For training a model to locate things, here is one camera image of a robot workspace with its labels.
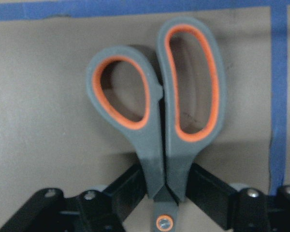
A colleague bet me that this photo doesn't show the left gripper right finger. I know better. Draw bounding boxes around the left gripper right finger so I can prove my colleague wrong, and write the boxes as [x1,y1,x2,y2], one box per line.
[186,163,290,232]

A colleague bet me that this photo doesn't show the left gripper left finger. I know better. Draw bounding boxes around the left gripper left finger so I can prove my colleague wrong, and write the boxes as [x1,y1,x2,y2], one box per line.
[0,164,146,232]

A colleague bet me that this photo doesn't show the grey orange scissors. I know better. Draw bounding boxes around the grey orange scissors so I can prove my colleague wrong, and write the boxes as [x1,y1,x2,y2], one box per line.
[86,16,227,232]

